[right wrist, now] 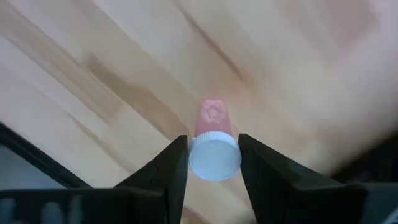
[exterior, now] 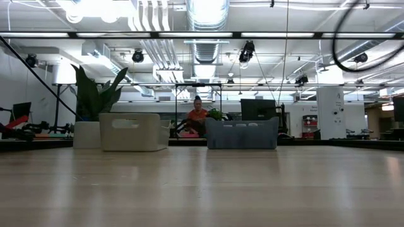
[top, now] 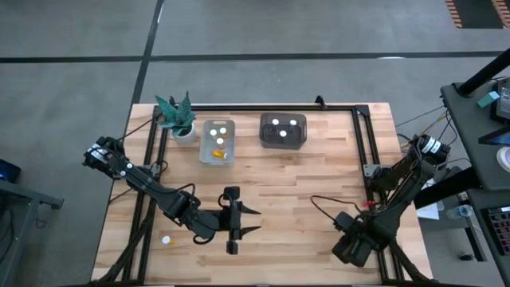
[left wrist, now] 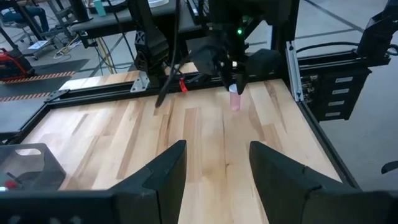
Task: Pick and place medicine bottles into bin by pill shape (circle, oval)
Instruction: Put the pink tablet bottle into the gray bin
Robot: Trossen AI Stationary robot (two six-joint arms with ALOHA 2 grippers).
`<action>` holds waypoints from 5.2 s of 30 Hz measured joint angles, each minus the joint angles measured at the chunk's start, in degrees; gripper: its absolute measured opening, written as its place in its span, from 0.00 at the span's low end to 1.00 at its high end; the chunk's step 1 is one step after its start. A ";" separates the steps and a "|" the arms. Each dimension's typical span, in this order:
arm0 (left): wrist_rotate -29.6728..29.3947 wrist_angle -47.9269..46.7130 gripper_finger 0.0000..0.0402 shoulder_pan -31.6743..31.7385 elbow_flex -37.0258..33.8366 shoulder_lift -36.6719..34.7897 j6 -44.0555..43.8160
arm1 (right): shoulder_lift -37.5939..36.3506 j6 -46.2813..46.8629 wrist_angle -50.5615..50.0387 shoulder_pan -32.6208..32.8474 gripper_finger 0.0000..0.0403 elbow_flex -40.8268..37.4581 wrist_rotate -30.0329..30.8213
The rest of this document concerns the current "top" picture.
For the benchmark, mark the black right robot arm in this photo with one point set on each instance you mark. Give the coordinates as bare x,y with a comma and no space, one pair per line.
402,187

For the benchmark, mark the black device blue light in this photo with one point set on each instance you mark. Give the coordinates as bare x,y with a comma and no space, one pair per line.
8,170

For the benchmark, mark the black aluminium table frame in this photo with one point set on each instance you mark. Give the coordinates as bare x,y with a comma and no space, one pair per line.
259,107

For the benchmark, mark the white paper sheets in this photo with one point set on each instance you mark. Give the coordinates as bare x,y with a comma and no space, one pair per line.
432,211

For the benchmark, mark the backlit keyboard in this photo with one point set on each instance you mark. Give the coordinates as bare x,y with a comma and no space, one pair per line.
500,231

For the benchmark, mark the grey metal cart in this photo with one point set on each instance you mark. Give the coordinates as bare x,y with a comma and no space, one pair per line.
20,223

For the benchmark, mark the green plant in white pot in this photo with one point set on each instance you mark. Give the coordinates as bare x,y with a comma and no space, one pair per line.
179,115

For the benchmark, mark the black support beam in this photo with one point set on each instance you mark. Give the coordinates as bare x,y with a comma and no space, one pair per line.
450,187

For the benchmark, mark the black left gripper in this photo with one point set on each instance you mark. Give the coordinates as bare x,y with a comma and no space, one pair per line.
233,221

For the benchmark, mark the white plastic bin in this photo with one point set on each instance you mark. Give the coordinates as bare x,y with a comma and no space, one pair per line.
207,155

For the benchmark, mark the grey corner bracket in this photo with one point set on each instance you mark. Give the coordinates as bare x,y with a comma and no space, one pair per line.
368,170

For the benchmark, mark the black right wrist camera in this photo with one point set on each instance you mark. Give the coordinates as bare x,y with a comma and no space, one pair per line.
342,222

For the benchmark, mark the dark grey desk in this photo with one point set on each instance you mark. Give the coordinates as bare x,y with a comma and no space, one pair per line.
470,135

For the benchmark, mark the white tape roll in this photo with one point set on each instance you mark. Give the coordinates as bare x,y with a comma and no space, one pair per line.
505,159

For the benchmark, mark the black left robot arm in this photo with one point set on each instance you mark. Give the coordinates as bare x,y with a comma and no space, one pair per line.
151,185

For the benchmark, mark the dark translucent plastic bin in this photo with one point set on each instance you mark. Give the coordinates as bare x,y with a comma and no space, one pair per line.
295,139

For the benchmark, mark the black diagonal pole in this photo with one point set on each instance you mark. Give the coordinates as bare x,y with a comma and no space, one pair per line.
484,73

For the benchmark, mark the teal small box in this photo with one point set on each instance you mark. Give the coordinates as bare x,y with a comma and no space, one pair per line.
488,99

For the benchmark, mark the black mat orange border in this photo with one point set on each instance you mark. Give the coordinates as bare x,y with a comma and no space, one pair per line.
476,12

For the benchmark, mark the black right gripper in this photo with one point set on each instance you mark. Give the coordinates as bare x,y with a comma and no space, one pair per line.
358,245

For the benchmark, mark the black tablet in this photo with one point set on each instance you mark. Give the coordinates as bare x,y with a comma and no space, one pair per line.
498,137

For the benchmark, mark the clear water bottle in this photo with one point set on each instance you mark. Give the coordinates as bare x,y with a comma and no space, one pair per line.
458,211

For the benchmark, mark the black monitor screen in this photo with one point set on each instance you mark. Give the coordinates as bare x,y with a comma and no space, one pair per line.
504,99

